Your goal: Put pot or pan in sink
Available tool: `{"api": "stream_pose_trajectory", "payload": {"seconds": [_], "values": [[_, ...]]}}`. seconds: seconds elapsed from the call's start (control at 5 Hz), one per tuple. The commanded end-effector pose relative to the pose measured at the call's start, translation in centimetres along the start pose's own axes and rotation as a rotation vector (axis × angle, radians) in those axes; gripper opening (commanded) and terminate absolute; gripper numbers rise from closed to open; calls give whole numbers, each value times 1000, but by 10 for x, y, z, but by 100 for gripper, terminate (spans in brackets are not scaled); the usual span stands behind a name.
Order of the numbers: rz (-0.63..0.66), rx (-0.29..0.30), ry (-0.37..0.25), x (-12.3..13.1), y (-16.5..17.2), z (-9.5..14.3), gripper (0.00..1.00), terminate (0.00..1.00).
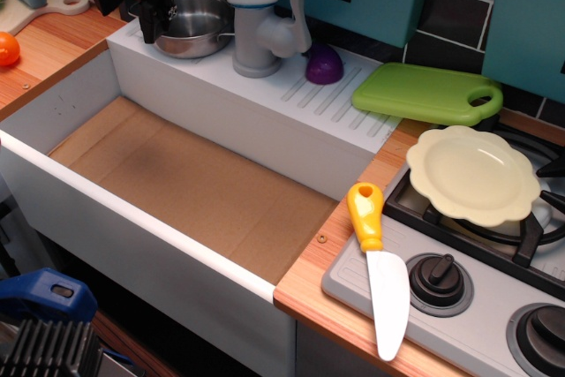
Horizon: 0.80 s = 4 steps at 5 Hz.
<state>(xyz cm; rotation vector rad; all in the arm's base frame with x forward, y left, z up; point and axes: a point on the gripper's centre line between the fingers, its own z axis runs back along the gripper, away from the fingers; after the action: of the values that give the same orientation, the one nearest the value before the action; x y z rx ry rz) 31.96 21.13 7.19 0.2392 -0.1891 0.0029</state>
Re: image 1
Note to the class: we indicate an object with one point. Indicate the small stainless steel pot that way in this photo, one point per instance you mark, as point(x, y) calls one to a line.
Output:
point(201, 28)

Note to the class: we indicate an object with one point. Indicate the black burner grate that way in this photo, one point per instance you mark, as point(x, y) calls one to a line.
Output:
point(531, 250)

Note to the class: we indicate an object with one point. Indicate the grey toy faucet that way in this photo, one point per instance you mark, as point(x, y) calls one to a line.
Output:
point(263, 40)

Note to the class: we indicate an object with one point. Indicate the purple toy eggplant half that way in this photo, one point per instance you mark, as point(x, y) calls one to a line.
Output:
point(324, 65)

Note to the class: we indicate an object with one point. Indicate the black finned heat sink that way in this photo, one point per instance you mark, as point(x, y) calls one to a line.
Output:
point(50, 349)

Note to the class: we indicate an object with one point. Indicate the beige wooden cutting board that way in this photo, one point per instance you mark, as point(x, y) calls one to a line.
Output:
point(31, 2)

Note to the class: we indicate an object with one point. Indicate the green plastic cutting board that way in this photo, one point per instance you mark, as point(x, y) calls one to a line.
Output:
point(426, 94)

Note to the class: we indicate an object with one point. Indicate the white toy sink basin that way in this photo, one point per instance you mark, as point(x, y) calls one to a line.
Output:
point(308, 133)

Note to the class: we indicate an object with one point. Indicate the blue clamp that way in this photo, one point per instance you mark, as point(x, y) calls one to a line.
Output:
point(47, 294)

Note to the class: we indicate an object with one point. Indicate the cream scalloped plastic plate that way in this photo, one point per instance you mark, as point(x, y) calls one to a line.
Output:
point(472, 175)

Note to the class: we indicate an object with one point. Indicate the yellow handled toy knife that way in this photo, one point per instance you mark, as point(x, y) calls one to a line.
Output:
point(388, 275)

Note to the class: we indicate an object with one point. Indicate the brown cardboard sheet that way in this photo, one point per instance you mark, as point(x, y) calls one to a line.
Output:
point(249, 214)

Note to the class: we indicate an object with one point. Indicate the orange toy fruit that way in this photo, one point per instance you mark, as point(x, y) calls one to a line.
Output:
point(9, 49)

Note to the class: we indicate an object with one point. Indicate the black stove knob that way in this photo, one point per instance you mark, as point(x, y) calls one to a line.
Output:
point(440, 286)
point(535, 338)

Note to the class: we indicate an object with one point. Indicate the grey toy stove top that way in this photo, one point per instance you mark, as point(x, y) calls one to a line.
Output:
point(475, 340)

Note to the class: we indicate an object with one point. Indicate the teal cabinet right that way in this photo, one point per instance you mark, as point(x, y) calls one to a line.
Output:
point(525, 46)

